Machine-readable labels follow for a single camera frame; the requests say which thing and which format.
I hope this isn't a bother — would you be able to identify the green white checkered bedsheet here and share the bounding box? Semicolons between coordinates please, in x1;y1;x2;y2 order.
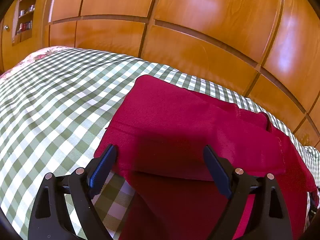
0;47;320;240

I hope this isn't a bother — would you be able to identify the red knit garment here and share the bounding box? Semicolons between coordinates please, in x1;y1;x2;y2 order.
94;75;317;239

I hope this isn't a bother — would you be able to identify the orange wooden wardrobe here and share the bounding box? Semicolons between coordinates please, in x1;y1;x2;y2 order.
1;0;319;147

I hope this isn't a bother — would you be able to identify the wooden shelf cabinet with items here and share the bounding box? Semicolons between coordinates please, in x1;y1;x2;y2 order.
12;0;36;45

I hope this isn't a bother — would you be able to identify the floral pink bed cover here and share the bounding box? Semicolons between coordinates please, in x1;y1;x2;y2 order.
1;46;69;83

